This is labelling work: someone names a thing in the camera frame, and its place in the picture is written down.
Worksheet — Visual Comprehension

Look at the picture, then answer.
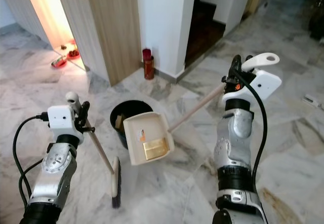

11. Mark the wooden handled broom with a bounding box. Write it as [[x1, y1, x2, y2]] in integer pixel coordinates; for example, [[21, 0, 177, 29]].
[[65, 92, 123, 209]]

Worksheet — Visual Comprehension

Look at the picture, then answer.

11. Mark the brown cardboard piece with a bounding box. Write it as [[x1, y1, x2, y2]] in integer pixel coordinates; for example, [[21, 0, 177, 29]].
[[115, 114, 125, 132]]

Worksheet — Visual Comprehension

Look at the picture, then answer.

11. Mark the cream dustpan with wooden handle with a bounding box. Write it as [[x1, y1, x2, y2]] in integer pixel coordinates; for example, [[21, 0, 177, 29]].
[[123, 52, 281, 167]]

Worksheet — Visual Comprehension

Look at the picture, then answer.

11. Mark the yellowish cardboard piece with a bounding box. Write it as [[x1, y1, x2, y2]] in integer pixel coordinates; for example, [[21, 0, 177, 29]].
[[143, 137, 170, 161]]

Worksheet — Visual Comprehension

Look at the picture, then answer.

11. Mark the small white floor object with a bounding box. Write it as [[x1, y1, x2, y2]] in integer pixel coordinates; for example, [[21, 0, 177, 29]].
[[302, 95, 322, 107]]

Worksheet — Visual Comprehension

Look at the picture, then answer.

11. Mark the black round bucket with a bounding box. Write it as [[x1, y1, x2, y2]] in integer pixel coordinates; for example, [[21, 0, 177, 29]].
[[109, 100, 155, 150]]

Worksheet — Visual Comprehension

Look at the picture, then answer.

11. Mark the red bowl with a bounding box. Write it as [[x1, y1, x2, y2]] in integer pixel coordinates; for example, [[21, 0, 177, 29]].
[[51, 57, 67, 69], [67, 49, 82, 60]]

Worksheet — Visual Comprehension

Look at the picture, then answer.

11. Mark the red cylinder candle holder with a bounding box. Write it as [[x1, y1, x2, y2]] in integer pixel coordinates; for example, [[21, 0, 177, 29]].
[[142, 48, 155, 81]]

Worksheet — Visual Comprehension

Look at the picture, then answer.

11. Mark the light wood cabinet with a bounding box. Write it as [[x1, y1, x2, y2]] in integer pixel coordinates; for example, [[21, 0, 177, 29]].
[[12, 0, 143, 87]]

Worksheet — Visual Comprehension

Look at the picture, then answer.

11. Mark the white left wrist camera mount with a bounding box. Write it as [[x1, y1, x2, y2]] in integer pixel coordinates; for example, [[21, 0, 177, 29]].
[[48, 105, 80, 144]]

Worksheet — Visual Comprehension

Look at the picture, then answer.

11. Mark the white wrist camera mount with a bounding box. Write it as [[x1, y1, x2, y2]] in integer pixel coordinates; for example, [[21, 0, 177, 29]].
[[221, 70, 282, 103], [48, 105, 80, 144]]

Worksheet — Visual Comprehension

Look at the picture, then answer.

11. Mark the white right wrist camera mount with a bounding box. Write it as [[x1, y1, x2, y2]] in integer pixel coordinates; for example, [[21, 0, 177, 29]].
[[221, 70, 282, 103]]

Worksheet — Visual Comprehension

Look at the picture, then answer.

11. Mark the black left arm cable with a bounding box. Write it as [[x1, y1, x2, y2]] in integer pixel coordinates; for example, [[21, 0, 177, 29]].
[[12, 113, 50, 215]]

